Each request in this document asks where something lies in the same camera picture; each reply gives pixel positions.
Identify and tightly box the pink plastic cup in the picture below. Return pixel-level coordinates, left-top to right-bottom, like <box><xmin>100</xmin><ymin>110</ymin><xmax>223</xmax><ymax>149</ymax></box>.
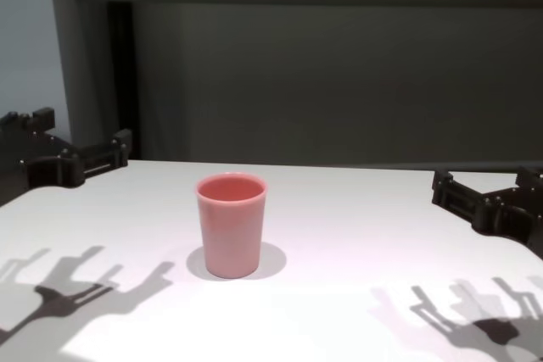
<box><xmin>194</xmin><ymin>170</ymin><xmax>270</xmax><ymax>281</ymax></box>

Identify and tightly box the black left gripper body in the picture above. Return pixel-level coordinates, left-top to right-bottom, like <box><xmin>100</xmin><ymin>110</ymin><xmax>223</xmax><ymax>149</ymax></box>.
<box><xmin>0</xmin><ymin>135</ymin><xmax>84</xmax><ymax>207</ymax></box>

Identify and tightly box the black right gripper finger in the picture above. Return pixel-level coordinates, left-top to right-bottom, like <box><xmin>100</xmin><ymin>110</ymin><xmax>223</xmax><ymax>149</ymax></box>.
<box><xmin>515</xmin><ymin>165</ymin><xmax>543</xmax><ymax>193</ymax></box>
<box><xmin>431</xmin><ymin>169</ymin><xmax>493</xmax><ymax>234</ymax></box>

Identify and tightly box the thin grey railing bar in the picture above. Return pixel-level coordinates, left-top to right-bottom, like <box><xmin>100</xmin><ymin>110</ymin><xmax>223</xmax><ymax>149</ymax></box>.
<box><xmin>237</xmin><ymin>158</ymin><xmax>543</xmax><ymax>173</ymax></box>

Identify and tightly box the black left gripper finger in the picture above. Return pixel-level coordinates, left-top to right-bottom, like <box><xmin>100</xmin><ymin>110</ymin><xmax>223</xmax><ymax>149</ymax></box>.
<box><xmin>63</xmin><ymin>128</ymin><xmax>132</xmax><ymax>187</ymax></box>
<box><xmin>0</xmin><ymin>106</ymin><xmax>57</xmax><ymax>168</ymax></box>

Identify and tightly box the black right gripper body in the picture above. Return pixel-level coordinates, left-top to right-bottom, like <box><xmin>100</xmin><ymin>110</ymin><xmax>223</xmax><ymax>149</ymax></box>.
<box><xmin>487</xmin><ymin>186</ymin><xmax>543</xmax><ymax>259</ymax></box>

